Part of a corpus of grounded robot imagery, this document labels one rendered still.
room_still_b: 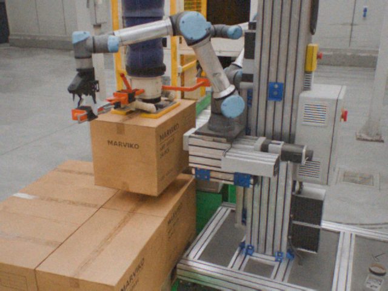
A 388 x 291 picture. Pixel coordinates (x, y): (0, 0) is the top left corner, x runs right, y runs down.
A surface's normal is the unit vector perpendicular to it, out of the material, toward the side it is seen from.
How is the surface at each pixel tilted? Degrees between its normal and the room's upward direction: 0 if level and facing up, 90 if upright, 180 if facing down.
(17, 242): 0
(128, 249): 0
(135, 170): 90
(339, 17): 90
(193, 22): 83
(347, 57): 90
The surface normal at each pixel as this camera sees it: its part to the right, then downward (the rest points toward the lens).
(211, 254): 0.00, -0.94
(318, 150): -0.39, 0.31
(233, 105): 0.28, 0.43
